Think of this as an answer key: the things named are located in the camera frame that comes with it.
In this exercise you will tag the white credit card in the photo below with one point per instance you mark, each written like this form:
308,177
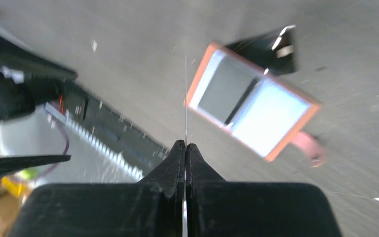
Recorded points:
228,84

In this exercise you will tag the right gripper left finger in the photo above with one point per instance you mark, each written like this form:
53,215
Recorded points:
152,207

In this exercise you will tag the black credit card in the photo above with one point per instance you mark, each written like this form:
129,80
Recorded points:
186,143
274,51

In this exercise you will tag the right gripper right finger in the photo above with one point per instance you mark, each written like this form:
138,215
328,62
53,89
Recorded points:
220,208

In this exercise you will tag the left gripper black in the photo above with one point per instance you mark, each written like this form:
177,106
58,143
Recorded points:
27,80

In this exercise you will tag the brown leather card holder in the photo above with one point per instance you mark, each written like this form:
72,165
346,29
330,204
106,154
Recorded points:
271,115

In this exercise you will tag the aluminium rail frame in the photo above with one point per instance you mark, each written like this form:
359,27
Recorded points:
95,143

